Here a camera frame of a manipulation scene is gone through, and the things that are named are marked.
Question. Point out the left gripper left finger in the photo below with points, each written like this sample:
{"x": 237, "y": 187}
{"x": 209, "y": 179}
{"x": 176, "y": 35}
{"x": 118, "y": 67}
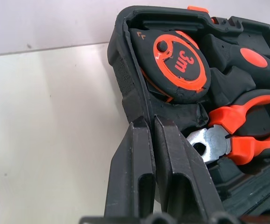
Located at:
{"x": 130, "y": 177}

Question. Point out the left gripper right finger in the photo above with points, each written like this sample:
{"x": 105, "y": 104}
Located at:
{"x": 181, "y": 182}

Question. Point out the black plastic tool case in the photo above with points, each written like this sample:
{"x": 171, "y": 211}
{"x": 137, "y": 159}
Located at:
{"x": 130, "y": 77}

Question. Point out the black orange tape measure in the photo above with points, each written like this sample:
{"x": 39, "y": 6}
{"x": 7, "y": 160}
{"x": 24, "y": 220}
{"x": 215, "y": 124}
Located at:
{"x": 184, "y": 63}

